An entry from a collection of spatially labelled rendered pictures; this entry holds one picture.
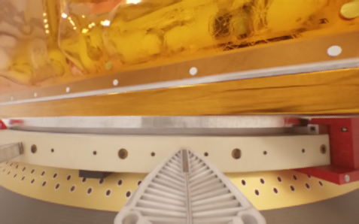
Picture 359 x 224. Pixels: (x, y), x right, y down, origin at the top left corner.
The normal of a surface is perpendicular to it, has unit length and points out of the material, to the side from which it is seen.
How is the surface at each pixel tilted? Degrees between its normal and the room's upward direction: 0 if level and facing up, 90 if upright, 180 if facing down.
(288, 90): 90
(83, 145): 90
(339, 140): 90
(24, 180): 62
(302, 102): 90
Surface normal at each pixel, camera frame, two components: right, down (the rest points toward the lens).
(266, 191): 0.14, -0.53
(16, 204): -0.29, -0.52
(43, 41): -0.35, -0.04
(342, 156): -0.96, -0.01
